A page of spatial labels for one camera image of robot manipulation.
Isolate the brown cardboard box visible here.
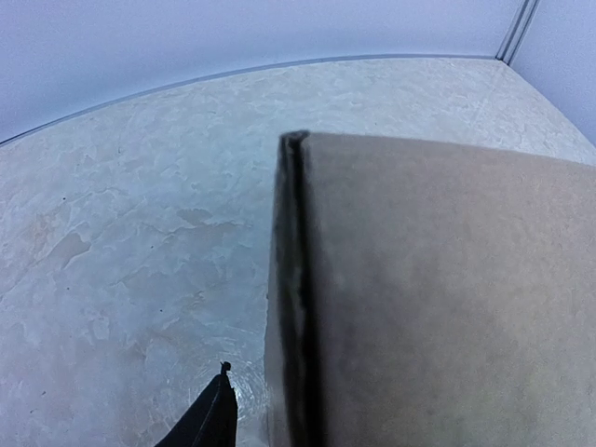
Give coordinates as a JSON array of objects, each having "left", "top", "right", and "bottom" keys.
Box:
[{"left": 264, "top": 131, "right": 595, "bottom": 446}]

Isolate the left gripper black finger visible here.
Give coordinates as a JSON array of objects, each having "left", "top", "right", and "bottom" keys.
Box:
[{"left": 156, "top": 361, "right": 238, "bottom": 447}]

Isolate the right aluminium corner post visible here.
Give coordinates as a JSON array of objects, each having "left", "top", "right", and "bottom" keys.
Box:
[{"left": 495, "top": 0, "right": 540, "bottom": 65}]

